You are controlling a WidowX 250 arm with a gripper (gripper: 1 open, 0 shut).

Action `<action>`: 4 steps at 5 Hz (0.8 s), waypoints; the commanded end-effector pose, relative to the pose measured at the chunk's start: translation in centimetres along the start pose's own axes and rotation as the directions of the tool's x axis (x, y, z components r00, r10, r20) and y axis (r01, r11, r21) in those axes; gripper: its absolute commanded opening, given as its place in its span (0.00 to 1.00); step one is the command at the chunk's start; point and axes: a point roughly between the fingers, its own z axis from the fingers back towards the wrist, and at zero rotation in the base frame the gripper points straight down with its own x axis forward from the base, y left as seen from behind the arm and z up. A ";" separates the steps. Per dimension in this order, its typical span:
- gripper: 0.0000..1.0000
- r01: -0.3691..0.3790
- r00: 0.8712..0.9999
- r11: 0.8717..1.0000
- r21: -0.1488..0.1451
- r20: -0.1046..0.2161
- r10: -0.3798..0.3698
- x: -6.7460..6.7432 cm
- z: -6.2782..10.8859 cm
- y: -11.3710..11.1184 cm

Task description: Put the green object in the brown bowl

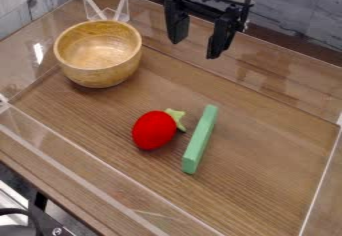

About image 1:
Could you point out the green rectangular block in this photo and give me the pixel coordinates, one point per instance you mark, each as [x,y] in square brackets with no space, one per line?
[199,139]

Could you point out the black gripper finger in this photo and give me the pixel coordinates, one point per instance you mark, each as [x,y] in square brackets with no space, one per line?
[176,20]
[228,24]

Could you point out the black device with logo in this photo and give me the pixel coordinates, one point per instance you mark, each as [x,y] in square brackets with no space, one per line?
[49,226]

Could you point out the brown wooden bowl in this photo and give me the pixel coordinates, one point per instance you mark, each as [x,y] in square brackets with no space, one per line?
[99,53]

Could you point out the black table leg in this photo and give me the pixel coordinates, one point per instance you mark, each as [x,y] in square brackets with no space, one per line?
[40,201]

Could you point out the clear acrylic tray enclosure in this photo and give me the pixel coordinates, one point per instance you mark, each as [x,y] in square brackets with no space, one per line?
[65,133]

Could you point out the red plush strawberry toy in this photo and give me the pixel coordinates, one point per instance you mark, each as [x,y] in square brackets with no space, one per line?
[156,127]

